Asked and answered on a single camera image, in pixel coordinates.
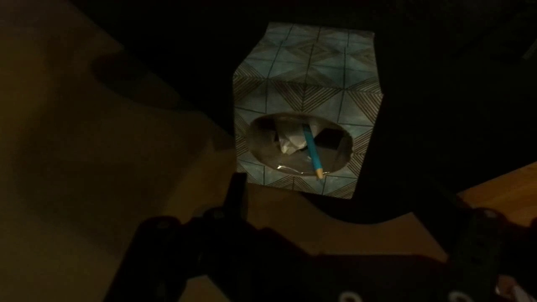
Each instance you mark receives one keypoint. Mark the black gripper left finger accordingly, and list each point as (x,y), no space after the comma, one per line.
(244,262)

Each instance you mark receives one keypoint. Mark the patterned tissue box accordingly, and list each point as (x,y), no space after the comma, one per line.
(304,74)

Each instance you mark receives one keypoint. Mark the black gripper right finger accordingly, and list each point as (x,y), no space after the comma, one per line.
(491,258)

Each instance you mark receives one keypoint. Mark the blue pencil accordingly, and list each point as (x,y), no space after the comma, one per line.
(313,151)

